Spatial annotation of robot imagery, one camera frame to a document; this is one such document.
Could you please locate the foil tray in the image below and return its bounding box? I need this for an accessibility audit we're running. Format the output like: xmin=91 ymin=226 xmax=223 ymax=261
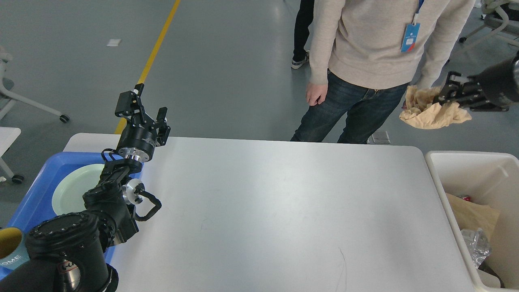
xmin=460 ymin=228 xmax=492 ymax=269

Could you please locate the mint green plate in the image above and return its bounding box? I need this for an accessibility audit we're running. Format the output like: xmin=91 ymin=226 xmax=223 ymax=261
xmin=51 ymin=164 xmax=104 ymax=215

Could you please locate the small white side table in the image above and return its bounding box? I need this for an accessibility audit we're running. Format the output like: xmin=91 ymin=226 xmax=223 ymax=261
xmin=0 ymin=127 xmax=24 ymax=184

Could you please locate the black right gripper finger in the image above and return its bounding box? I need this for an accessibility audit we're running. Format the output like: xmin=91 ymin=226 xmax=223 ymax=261
xmin=433 ymin=94 xmax=509 ymax=112
xmin=440 ymin=71 xmax=485 ymax=100

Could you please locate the person in beige sweater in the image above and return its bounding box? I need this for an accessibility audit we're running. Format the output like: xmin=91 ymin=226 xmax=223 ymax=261
xmin=291 ymin=0 xmax=474 ymax=144

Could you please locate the white rolling chair base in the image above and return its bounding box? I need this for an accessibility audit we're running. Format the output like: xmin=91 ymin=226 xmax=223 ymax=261
xmin=0 ymin=47 xmax=70 ymax=123

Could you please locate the person in black trousers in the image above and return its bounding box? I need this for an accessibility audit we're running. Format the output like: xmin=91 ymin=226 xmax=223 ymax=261
xmin=291 ymin=0 xmax=315 ymax=70

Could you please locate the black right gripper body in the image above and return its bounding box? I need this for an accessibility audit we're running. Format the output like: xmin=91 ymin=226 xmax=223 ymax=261
xmin=478 ymin=57 xmax=519 ymax=107

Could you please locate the right metal floor plate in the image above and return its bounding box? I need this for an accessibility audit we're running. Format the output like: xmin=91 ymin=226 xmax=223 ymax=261
xmin=371 ymin=131 xmax=391 ymax=145

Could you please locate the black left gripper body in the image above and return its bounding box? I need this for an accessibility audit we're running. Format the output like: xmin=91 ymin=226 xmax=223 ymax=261
xmin=116 ymin=122 xmax=157 ymax=163

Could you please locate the teal mug yellow inside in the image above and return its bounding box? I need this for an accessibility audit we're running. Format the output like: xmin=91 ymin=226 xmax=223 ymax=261
xmin=0 ymin=227 xmax=30 ymax=271

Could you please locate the brown paper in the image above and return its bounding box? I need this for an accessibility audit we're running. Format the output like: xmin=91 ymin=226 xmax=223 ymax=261
xmin=399 ymin=85 xmax=472 ymax=130

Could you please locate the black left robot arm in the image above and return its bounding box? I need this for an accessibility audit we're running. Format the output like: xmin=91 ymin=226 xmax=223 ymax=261
xmin=1 ymin=83 xmax=170 ymax=292

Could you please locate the white plastic bin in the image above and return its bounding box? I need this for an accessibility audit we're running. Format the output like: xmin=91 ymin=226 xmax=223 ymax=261
xmin=426 ymin=151 xmax=519 ymax=292

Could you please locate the brown paper bag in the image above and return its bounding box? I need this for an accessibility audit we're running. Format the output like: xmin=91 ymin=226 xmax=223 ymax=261
xmin=446 ymin=193 xmax=500 ymax=240

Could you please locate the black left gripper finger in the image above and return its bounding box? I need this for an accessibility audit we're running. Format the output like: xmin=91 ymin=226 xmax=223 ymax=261
xmin=153 ymin=107 xmax=171 ymax=146
xmin=114 ymin=83 xmax=154 ymax=127

